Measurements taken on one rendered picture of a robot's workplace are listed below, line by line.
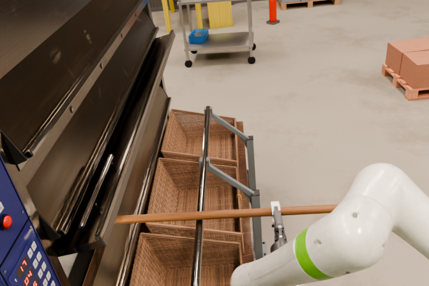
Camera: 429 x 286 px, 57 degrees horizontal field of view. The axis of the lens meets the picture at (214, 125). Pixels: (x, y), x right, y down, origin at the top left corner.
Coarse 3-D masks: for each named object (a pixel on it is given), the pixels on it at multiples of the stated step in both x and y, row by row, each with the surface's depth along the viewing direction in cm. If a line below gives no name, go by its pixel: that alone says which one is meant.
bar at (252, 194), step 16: (208, 112) 214; (208, 128) 200; (208, 144) 189; (208, 160) 177; (224, 176) 182; (256, 192) 188; (256, 208) 191; (256, 224) 196; (256, 240) 202; (256, 256) 208; (192, 272) 126
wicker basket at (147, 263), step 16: (144, 240) 188; (160, 240) 189; (192, 240) 189; (208, 240) 189; (144, 256) 182; (176, 256) 195; (192, 256) 195; (208, 256) 195; (224, 256) 195; (240, 256) 184; (144, 272) 177; (160, 272) 193; (208, 272) 195; (224, 272) 195
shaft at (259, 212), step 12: (336, 204) 141; (120, 216) 146; (132, 216) 146; (144, 216) 145; (156, 216) 145; (168, 216) 144; (180, 216) 144; (192, 216) 144; (204, 216) 143; (216, 216) 143; (228, 216) 143; (240, 216) 143; (252, 216) 143
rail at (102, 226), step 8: (168, 40) 241; (168, 48) 233; (160, 64) 208; (152, 80) 192; (152, 88) 184; (144, 104) 171; (144, 112) 165; (136, 128) 154; (136, 136) 150; (128, 144) 145; (128, 152) 140; (128, 160) 137; (120, 168) 133; (120, 176) 128; (120, 184) 126; (112, 192) 122; (112, 200) 119; (112, 208) 117; (104, 216) 113; (104, 224) 110; (96, 232) 108; (104, 232) 109; (96, 240) 108
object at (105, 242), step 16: (160, 48) 240; (144, 64) 223; (144, 80) 201; (160, 80) 200; (128, 96) 190; (144, 96) 184; (128, 112) 174; (128, 128) 161; (144, 128) 160; (112, 144) 153; (112, 160) 143; (96, 176) 137; (112, 176) 134; (128, 176) 134; (80, 208) 124; (96, 224) 114; (112, 224) 115; (64, 240) 113; (80, 240) 111
